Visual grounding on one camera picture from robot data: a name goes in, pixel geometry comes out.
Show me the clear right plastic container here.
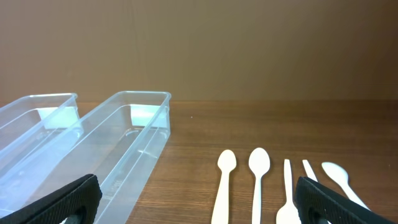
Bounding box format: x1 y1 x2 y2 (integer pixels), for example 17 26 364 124
1 91 171 223

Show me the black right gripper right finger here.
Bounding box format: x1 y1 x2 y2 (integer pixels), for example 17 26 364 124
294 177 394 224

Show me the cream yellow plastic spoon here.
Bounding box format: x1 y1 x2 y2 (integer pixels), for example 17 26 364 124
211 149 236 224

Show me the clear plastic container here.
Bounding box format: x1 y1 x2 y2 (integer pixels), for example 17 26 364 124
1 91 171 223
0 93 84 175

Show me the white spoon bowl toward robot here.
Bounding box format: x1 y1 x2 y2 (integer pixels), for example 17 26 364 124
276 159 301 224

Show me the white short plastic spoon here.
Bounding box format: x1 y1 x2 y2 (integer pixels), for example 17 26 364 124
322 162 369 210

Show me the clear left plastic container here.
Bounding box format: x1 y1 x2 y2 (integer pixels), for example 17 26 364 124
0 93 84 175

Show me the white slim plastic spoon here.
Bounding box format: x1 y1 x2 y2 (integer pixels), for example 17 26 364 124
302 159 318 182

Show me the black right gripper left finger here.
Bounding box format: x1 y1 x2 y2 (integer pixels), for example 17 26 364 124
1 174 102 224

